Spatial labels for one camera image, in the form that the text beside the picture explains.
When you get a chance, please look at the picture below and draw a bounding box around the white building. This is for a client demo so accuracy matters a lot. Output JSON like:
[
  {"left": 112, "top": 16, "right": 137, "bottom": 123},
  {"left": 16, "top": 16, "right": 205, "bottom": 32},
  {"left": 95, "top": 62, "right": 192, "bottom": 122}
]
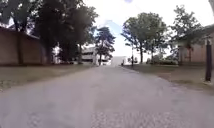
[{"left": 110, "top": 55, "right": 128, "bottom": 66}]

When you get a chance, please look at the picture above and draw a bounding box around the pale building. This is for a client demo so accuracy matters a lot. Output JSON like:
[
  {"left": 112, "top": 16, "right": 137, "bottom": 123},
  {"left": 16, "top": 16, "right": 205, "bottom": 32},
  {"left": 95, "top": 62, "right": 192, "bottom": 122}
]
[{"left": 79, "top": 46, "right": 111, "bottom": 65}]

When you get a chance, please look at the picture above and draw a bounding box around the pine tree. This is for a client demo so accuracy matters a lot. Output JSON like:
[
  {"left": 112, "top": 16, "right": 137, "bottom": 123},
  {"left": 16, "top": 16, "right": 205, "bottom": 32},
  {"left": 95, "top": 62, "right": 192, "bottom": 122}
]
[{"left": 94, "top": 26, "right": 117, "bottom": 66}]

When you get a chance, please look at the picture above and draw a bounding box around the grey asphalt road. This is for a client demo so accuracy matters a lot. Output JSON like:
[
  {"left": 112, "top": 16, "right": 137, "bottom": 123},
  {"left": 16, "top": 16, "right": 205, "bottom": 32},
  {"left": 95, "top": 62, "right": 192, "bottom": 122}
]
[{"left": 0, "top": 64, "right": 214, "bottom": 128}]

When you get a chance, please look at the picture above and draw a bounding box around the broad tree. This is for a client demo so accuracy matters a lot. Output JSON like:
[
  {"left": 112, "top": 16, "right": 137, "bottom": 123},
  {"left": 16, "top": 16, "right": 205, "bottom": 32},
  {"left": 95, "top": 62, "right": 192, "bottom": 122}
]
[{"left": 120, "top": 12, "right": 169, "bottom": 65}]

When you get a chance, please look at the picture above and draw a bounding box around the large tree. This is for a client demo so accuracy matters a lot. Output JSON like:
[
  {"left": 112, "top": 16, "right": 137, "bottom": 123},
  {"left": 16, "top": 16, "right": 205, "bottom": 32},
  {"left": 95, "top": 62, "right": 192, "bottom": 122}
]
[{"left": 31, "top": 0, "right": 99, "bottom": 65}]

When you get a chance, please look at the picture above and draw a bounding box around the grass patch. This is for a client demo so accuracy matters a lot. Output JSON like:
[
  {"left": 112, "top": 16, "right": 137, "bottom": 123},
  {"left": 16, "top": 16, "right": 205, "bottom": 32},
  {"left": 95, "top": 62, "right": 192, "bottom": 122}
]
[
  {"left": 0, "top": 64, "right": 93, "bottom": 91},
  {"left": 123, "top": 63, "right": 214, "bottom": 96}
]

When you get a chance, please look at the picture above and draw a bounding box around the tan building with dark roof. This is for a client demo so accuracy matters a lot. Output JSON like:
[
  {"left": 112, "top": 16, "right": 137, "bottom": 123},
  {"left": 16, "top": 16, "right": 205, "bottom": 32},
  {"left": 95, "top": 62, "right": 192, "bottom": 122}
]
[{"left": 177, "top": 23, "right": 214, "bottom": 66}]

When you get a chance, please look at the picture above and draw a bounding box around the brown brick building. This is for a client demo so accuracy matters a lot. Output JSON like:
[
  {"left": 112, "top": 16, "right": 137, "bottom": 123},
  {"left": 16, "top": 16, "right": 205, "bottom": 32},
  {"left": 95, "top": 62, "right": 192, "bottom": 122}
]
[{"left": 0, "top": 24, "right": 49, "bottom": 66}]

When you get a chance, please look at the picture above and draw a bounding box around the dark pole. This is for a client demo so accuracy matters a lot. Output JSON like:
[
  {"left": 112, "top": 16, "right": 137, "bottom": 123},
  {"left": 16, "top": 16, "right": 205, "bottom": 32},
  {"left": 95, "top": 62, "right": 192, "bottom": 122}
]
[{"left": 204, "top": 34, "right": 214, "bottom": 83}]

